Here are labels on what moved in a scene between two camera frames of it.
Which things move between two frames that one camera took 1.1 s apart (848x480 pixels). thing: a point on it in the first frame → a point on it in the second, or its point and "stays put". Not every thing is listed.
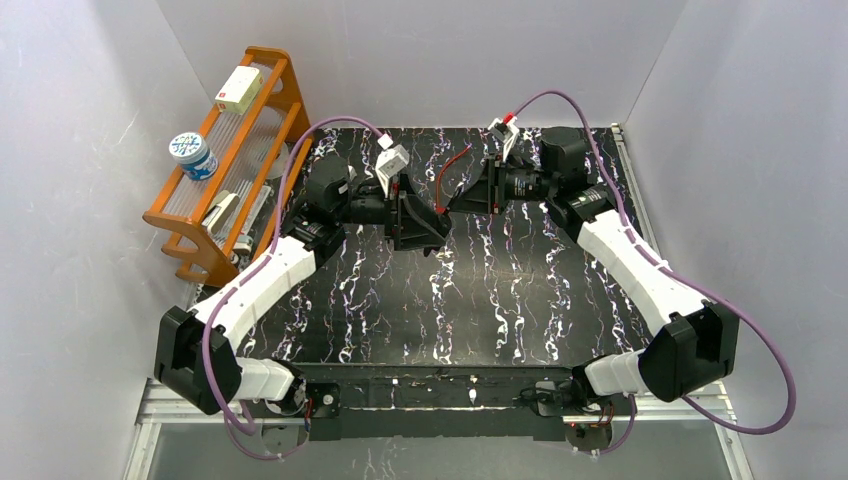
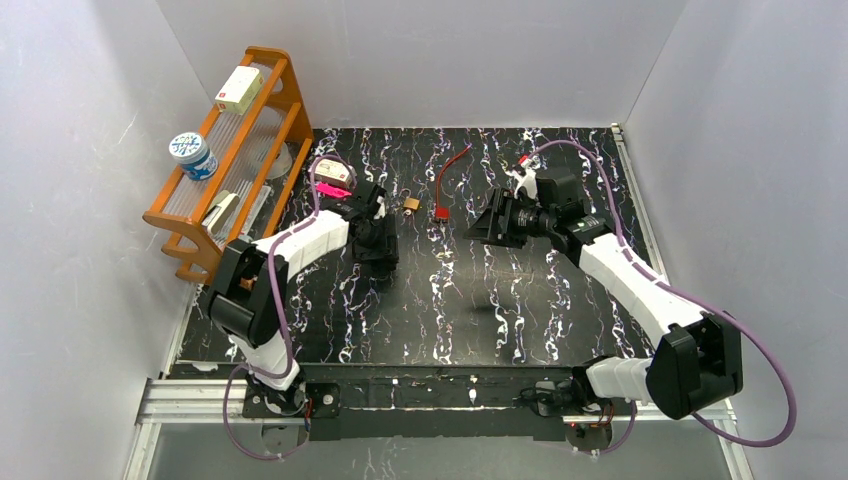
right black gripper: [498, 185] → [499, 216]
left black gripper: [403, 218] → [374, 236]
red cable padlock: [438, 208] stays put
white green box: [239, 90] stays put
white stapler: [222, 209] stays put
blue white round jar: [191, 152] stays put
